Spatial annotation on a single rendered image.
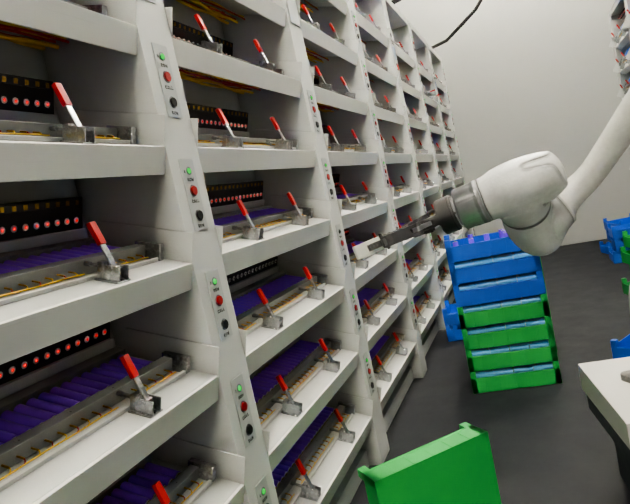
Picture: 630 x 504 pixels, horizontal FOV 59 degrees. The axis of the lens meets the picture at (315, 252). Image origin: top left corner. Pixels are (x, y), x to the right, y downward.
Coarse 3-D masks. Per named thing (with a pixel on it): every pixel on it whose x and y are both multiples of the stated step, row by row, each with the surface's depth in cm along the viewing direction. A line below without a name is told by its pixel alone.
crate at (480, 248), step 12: (444, 240) 213; (456, 240) 214; (480, 240) 212; (492, 240) 192; (504, 240) 191; (456, 252) 195; (468, 252) 194; (480, 252) 194; (492, 252) 193; (504, 252) 192
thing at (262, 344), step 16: (272, 272) 157; (288, 272) 164; (304, 272) 162; (320, 272) 160; (336, 272) 158; (320, 288) 154; (336, 288) 156; (288, 304) 137; (304, 304) 138; (320, 304) 140; (336, 304) 153; (256, 320) 124; (288, 320) 125; (304, 320) 130; (240, 336) 102; (256, 336) 114; (272, 336) 114; (288, 336) 122; (256, 352) 107; (272, 352) 115; (256, 368) 108
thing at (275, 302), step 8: (304, 280) 152; (288, 288) 143; (296, 288) 144; (280, 296) 135; (288, 296) 140; (296, 296) 141; (272, 304) 131; (280, 304) 135; (248, 312) 121; (256, 312) 123; (264, 312) 126; (240, 320) 116; (248, 320) 120; (240, 328) 115
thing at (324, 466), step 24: (336, 408) 148; (360, 408) 162; (312, 432) 147; (336, 432) 151; (360, 432) 152; (288, 456) 135; (312, 456) 137; (336, 456) 140; (288, 480) 125; (312, 480) 129; (336, 480) 132
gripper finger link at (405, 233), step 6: (402, 228) 115; (408, 228) 114; (390, 234) 116; (396, 234) 115; (402, 234) 115; (408, 234) 114; (414, 234) 113; (420, 234) 112; (390, 240) 117; (396, 240) 116; (402, 240) 115; (384, 246) 118
